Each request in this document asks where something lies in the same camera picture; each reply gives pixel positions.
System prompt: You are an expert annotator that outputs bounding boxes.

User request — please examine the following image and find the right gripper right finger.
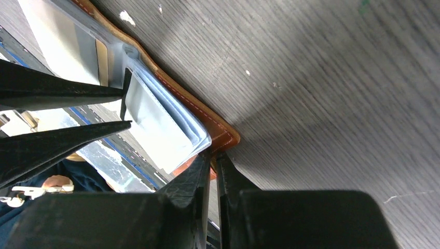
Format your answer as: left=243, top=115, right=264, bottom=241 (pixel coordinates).
left=215, top=153, right=398, bottom=248

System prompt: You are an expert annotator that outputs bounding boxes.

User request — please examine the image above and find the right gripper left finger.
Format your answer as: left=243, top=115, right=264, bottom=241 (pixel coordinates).
left=5, top=151, right=211, bottom=248

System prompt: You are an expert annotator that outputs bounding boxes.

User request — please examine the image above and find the brown leather card holder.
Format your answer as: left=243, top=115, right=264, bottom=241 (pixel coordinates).
left=19, top=1, right=240, bottom=175

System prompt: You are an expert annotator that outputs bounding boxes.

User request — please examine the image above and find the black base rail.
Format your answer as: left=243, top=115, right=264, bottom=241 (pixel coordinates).
left=0, top=27, right=169, bottom=193

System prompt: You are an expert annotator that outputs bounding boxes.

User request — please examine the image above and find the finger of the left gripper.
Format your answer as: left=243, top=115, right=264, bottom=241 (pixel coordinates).
left=1, top=60, right=124, bottom=111
left=1, top=121, right=131, bottom=188

